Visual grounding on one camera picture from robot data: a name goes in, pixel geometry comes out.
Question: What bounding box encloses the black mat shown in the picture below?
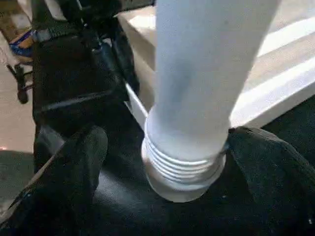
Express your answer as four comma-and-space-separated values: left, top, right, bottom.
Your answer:
31, 0, 315, 236

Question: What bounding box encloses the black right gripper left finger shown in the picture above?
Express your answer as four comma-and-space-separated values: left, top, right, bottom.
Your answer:
0, 125, 109, 236

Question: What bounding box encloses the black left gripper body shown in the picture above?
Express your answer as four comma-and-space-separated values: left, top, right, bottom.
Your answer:
56, 0, 156, 51

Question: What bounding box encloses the black stand leg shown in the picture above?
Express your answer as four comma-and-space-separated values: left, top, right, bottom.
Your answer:
6, 62, 34, 104

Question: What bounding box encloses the white plastic table leg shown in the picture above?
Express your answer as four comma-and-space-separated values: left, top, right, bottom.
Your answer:
141, 0, 284, 188

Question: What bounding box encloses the white plastic table top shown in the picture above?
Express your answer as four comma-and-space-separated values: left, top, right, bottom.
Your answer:
116, 0, 315, 204

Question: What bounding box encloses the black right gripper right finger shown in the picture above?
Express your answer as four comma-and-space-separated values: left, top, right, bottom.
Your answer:
225, 126, 315, 236

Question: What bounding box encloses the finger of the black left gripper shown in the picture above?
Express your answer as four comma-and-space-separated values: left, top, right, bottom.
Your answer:
97, 36, 140, 102

